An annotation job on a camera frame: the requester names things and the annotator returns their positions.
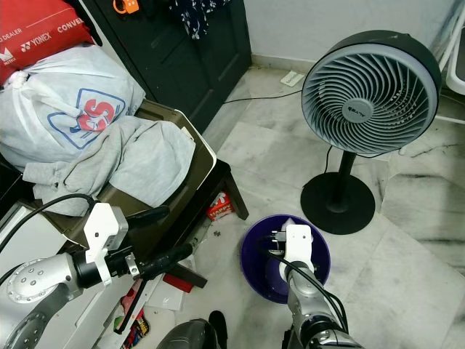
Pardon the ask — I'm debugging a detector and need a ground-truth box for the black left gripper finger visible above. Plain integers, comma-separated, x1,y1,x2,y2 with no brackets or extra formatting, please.
147,244,193,277
131,206,171,225

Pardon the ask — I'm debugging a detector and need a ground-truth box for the purple plastic bucket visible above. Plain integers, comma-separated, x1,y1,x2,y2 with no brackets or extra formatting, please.
240,214,331,305

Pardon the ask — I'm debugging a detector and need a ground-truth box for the dark brown side table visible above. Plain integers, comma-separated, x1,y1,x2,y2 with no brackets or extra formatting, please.
65,100,251,292

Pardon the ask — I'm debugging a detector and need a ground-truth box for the light grey sweatshirt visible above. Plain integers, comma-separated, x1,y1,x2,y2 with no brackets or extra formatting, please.
36,116,197,217

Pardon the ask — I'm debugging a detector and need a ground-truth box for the small red printed box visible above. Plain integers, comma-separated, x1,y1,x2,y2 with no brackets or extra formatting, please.
207,193,237,222

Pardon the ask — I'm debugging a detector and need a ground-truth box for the grey robot right leg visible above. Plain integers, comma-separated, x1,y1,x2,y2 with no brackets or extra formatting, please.
278,326,299,349

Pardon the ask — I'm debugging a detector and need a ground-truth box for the white bag with red logo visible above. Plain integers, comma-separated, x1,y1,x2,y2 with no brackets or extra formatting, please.
0,45,146,173

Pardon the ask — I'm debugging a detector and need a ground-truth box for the black cabinet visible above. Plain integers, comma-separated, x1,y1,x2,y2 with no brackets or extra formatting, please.
80,0,251,128

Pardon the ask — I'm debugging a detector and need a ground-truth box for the white power strip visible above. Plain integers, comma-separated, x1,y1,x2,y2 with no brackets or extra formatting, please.
280,71,306,87

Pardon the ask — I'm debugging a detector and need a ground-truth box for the dark floral print garment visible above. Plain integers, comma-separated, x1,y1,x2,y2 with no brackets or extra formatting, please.
167,0,226,37

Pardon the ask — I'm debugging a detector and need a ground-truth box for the small orange object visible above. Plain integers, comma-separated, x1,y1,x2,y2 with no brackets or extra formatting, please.
113,0,140,15

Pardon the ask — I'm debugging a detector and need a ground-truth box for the red bag with white print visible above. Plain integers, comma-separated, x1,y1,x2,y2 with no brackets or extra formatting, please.
0,0,97,70

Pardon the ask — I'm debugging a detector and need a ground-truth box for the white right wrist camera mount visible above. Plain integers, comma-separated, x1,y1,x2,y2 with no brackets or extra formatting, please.
283,224,317,268

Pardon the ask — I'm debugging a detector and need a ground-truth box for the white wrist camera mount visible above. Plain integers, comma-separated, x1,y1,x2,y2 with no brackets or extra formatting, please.
283,224,317,268
84,204,132,286

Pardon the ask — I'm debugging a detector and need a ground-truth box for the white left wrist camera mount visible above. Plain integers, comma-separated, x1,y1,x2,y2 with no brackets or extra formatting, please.
84,204,132,286

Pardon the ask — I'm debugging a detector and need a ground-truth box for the thin black fan cord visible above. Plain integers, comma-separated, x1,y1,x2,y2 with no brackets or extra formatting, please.
222,84,306,105

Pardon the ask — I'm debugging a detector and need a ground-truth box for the grey black pedestal fan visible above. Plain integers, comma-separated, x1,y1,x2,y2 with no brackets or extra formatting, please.
300,29,444,235

